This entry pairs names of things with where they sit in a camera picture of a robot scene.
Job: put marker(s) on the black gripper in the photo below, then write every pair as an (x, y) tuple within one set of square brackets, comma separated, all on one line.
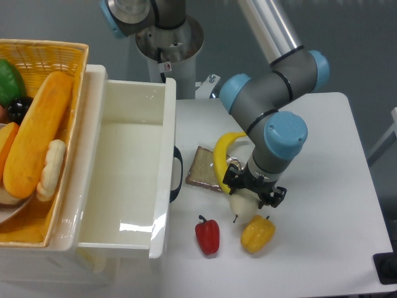
[(236, 178)]

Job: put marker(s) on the pale white pear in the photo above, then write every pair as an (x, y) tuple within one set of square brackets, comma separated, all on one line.
[(244, 204)]

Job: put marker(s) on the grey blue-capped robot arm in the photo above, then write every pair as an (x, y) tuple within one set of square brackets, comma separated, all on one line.
[(255, 104)]

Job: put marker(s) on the yellow bell pepper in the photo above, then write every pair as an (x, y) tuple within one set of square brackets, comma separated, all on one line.
[(259, 231)]

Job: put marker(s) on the yellow banana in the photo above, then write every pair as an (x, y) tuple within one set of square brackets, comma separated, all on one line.
[(219, 157)]

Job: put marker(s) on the wrapped brown bread slice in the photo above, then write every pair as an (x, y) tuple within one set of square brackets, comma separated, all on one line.
[(201, 172)]

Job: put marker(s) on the red bell pepper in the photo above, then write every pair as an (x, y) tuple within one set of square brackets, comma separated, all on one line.
[(208, 235)]

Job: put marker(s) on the white plastic drawer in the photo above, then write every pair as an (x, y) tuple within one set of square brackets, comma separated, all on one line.
[(127, 206)]

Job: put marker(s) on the black object at edge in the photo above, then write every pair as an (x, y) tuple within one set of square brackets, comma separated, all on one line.
[(385, 265)]

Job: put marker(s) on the small white twisted bread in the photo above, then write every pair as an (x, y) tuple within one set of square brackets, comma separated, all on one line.
[(51, 171)]

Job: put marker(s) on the yellow wicker basket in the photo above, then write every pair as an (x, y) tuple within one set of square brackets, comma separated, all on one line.
[(32, 226)]

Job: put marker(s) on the long orange baguette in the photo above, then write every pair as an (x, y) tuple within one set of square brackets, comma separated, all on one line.
[(26, 157)]

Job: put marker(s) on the white drawer cabinet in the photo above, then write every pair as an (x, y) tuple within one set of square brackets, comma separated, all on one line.
[(62, 260)]

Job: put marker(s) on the black round fruit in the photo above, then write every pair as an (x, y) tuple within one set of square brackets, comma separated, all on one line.
[(17, 109)]

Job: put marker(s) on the orange wedge food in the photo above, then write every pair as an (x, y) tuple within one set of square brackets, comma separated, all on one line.
[(8, 134)]

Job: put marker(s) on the green pepper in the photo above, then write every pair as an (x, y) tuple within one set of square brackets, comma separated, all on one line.
[(12, 84)]

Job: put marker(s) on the black drawer handle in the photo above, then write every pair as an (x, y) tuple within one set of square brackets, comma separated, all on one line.
[(177, 174)]

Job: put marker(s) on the white metal bracket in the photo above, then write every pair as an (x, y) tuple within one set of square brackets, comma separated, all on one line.
[(209, 88)]

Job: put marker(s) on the white frame at right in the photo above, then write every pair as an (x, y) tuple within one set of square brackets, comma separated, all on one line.
[(384, 142)]

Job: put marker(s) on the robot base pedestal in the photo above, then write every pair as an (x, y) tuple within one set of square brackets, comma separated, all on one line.
[(172, 54)]

